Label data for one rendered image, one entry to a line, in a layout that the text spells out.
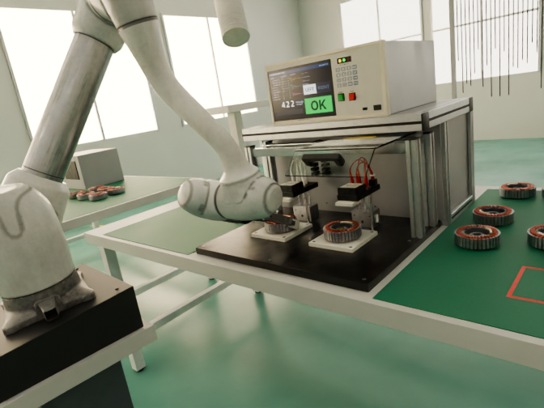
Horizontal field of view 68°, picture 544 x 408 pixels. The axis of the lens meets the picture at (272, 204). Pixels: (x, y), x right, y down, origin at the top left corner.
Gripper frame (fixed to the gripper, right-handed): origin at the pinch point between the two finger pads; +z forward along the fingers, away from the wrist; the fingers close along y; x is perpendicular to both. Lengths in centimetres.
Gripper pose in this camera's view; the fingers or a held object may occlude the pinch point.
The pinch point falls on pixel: (280, 223)
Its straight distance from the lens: 137.2
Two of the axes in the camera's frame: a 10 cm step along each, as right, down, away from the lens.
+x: 1.9, -9.7, 1.4
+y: 7.6, 0.6, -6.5
